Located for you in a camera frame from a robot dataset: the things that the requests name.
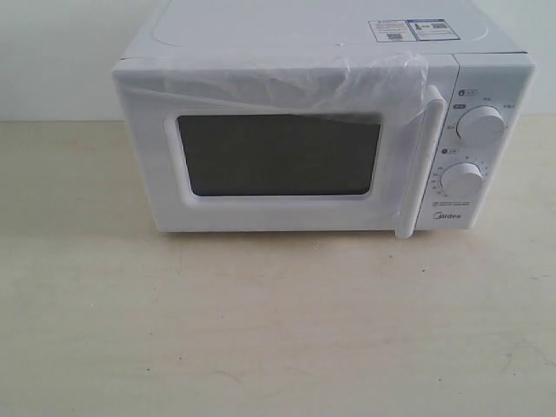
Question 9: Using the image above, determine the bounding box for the white microwave door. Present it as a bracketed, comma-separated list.
[113, 55, 458, 238]

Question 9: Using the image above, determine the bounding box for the white microwave oven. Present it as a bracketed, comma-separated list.
[117, 1, 535, 232]

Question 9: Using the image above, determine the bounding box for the gray printed label sticker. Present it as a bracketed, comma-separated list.
[368, 19, 460, 43]

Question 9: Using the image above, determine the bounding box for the lower white control knob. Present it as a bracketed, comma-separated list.
[440, 162, 484, 198]

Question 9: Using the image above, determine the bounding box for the white control knob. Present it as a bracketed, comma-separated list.
[456, 106, 506, 145]
[440, 162, 484, 198]

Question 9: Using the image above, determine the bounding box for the upper white control knob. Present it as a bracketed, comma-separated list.
[456, 106, 506, 145]

